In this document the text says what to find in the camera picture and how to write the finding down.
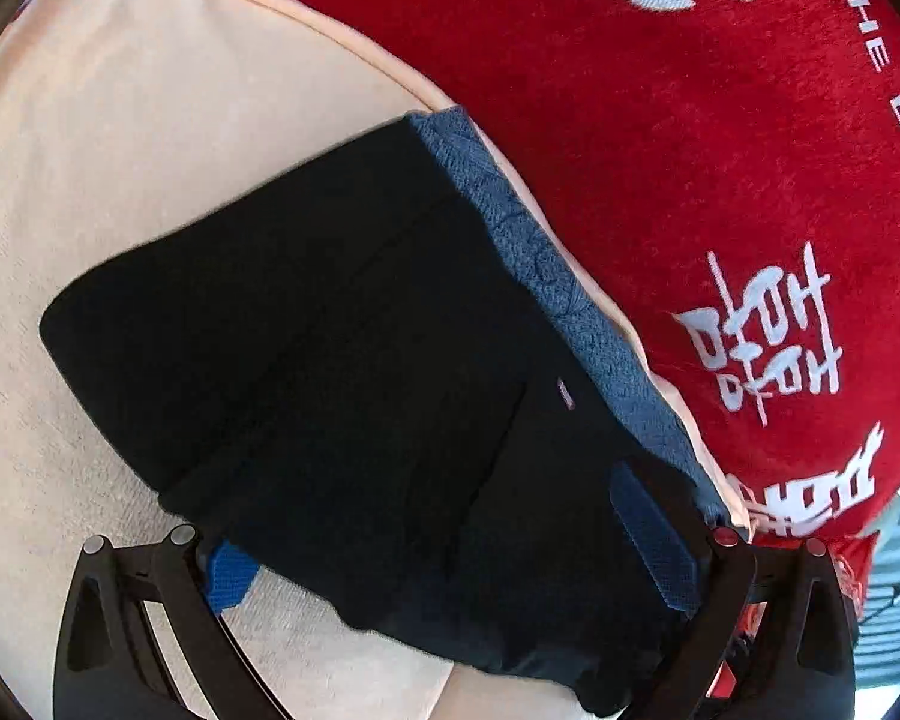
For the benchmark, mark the red printed blanket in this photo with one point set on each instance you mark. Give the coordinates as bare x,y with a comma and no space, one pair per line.
645,127

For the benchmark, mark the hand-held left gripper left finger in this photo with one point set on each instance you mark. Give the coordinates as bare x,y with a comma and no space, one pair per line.
229,577

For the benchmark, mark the black pants with blue stripes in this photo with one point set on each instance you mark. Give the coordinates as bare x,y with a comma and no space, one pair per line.
345,360

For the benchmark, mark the peach blanket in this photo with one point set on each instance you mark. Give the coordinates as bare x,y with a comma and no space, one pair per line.
157,127

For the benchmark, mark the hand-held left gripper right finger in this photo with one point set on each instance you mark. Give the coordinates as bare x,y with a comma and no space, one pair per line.
652,532

